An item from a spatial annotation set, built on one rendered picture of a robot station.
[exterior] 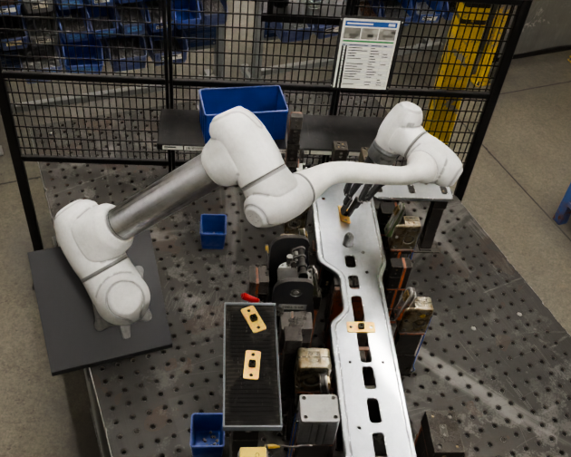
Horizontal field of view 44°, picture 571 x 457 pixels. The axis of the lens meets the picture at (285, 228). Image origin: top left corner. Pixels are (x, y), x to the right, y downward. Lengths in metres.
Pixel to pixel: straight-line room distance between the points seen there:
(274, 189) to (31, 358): 1.80
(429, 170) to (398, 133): 0.15
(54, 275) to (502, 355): 1.51
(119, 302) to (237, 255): 0.71
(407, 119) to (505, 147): 2.56
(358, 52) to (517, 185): 1.99
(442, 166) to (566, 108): 3.18
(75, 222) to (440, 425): 1.15
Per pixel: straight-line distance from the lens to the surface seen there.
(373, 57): 2.68
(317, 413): 1.79
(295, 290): 1.96
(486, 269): 2.81
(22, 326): 3.41
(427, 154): 2.11
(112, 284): 2.07
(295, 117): 2.48
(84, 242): 2.09
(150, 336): 2.36
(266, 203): 1.75
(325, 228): 2.36
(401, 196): 2.54
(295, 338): 1.92
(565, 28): 5.52
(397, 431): 1.94
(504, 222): 4.13
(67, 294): 2.34
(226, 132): 1.78
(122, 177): 2.97
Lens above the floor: 2.64
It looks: 45 degrees down
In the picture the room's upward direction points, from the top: 7 degrees clockwise
